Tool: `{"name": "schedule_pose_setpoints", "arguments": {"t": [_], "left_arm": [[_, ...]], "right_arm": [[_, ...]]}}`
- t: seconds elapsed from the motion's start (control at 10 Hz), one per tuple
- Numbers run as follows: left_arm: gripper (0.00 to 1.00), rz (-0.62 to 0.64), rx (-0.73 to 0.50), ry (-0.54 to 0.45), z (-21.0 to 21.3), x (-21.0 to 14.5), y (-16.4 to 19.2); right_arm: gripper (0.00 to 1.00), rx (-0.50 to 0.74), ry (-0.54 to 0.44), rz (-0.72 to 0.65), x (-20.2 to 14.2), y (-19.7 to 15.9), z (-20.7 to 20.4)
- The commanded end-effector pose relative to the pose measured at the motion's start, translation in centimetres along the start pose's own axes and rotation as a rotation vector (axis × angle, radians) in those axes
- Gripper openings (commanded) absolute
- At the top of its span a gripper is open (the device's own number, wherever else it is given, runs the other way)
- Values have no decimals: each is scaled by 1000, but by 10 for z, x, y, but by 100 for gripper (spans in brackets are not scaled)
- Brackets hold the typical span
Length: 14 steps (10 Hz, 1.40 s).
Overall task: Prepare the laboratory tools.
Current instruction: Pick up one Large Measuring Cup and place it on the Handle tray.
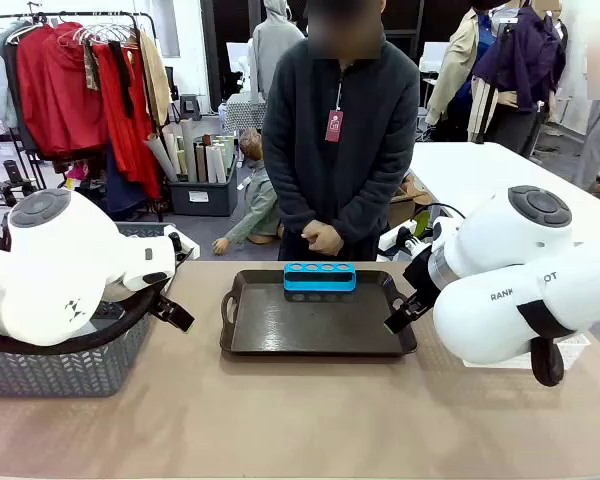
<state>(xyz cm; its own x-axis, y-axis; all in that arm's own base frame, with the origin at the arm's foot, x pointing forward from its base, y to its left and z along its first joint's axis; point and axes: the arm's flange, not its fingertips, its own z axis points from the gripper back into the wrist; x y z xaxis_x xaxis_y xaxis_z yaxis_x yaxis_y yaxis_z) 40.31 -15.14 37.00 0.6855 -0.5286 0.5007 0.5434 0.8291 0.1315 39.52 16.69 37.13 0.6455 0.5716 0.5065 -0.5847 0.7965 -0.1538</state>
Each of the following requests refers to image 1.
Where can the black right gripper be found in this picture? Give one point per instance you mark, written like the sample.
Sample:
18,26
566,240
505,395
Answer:
420,275

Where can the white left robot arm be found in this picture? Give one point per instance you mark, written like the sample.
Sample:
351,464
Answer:
55,260

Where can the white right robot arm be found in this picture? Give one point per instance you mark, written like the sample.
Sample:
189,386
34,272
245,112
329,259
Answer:
510,280

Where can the person's left forearm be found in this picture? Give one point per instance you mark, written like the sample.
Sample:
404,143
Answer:
375,200

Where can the person's left hand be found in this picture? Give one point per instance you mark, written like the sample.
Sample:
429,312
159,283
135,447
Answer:
332,241

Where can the person's right hand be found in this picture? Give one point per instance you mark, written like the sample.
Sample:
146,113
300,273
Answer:
312,234

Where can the dark brown serving tray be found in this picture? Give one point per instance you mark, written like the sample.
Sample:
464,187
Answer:
320,325

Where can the blue test tube rack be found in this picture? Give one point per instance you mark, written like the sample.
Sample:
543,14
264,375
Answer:
320,282

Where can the grey plastic basket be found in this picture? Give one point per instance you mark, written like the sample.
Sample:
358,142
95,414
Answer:
145,231
65,370

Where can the green plastic object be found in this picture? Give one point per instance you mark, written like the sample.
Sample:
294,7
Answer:
421,222

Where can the brown cardboard box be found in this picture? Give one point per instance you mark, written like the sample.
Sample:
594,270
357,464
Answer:
405,200

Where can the grey storage box with rolls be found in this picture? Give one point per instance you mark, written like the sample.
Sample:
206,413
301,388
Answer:
202,195

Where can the child mannequin in grey clothes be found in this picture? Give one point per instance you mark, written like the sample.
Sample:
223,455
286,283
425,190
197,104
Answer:
255,200

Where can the person in dark fleece jacket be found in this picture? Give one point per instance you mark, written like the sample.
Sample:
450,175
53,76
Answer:
337,165

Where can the white plastic basket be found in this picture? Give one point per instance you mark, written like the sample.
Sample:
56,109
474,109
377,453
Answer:
572,347

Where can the white side table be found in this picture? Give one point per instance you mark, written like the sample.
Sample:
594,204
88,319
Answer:
505,170

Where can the red hanging dress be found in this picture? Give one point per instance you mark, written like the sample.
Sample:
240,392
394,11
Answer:
130,140

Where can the red name badge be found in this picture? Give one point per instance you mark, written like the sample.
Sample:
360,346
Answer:
334,126

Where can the beige hanging garment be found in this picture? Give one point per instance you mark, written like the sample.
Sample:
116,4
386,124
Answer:
155,75

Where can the mannequin in beige coat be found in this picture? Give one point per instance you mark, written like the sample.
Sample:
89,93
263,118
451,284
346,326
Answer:
460,75

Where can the black hanging scarf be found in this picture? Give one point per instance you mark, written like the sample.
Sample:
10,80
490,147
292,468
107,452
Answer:
122,75

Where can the red hanging jacket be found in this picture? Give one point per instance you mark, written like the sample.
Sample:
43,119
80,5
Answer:
55,95

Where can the mannequin in purple shirt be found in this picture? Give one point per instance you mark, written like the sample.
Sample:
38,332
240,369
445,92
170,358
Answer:
525,60

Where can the black clothes rack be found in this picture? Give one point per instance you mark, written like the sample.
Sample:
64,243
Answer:
147,30

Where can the mannequin in grey hoodie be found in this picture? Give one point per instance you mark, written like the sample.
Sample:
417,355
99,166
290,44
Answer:
277,45

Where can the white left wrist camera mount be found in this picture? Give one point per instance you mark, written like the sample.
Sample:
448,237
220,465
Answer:
185,247

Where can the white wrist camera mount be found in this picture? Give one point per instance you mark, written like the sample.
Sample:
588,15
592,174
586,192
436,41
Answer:
442,232
185,247

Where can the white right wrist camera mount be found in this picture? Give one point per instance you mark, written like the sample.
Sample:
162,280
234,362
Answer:
442,232

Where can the black camera tripod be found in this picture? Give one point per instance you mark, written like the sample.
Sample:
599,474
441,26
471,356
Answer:
15,182

